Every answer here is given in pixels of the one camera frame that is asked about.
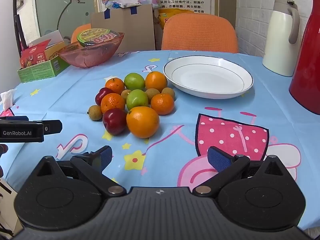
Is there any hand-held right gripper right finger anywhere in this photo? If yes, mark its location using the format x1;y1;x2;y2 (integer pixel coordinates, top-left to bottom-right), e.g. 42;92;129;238
192;146;292;197

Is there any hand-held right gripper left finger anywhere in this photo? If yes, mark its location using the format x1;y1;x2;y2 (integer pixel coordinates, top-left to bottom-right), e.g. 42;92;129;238
30;145;127;197

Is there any black metal stand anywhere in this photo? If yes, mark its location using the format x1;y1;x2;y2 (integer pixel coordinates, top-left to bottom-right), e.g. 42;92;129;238
12;0;28;53

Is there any small red plum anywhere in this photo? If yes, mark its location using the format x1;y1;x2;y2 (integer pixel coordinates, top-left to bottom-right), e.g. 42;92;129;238
95;87;114;106

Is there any red thermos jug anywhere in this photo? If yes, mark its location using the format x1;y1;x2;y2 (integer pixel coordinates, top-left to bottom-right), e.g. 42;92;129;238
289;0;320;115

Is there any brown cardboard box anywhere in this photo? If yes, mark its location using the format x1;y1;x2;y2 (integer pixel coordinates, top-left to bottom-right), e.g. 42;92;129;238
90;4;157;51

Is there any pink plastic bowl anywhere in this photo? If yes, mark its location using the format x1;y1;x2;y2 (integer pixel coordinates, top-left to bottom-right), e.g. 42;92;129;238
57;32;125;68

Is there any green jujube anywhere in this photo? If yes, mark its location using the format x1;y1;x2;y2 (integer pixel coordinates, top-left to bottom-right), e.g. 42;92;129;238
124;73;146;91

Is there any tangerine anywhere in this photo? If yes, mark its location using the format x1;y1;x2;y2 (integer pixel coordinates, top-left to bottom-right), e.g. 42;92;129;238
100;93;126;114
150;93;175;115
105;78;125;95

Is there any blue cartoon printed tablecloth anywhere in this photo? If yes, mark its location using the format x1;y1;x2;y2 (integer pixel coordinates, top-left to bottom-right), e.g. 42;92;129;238
0;50;320;233

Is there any white plate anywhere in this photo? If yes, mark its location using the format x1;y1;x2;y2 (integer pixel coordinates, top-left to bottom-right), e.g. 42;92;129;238
163;55;254;99

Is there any green cardboard box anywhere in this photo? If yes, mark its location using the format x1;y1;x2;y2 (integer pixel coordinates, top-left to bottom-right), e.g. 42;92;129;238
17;41;71;83

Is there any green mango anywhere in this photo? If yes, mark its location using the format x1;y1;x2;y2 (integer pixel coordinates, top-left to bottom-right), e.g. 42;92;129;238
126;89;149;111

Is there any large orange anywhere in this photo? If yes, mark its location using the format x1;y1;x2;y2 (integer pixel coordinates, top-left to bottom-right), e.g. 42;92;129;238
126;106;160;139

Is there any white tissue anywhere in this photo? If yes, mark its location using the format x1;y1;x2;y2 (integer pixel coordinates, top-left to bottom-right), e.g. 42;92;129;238
0;89;16;111

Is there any red snack packet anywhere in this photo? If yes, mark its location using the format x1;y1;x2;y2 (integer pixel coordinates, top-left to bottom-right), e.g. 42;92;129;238
20;39;52;68

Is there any large red plum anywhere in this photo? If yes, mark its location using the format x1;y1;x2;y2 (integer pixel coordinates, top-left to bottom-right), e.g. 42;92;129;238
102;108;127;136

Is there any yellow plastic bag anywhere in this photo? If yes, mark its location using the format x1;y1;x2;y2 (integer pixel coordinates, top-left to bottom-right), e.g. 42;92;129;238
157;8;198;29

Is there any frosted glass panel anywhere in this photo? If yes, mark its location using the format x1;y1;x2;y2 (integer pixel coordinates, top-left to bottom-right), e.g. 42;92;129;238
34;0;97;40

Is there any beige board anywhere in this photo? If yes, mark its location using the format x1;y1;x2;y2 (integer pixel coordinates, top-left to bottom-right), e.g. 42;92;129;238
0;177;24;238

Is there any orange chair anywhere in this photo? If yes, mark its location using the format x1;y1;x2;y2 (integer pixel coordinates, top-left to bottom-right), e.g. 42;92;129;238
71;23;92;44
161;13;239;54

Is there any instant noodle cup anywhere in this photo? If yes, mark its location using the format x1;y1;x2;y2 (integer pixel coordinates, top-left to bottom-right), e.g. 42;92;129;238
76;28;120;48

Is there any white thermos jug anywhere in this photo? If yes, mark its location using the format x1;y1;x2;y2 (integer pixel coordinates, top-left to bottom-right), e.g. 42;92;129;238
262;0;300;77

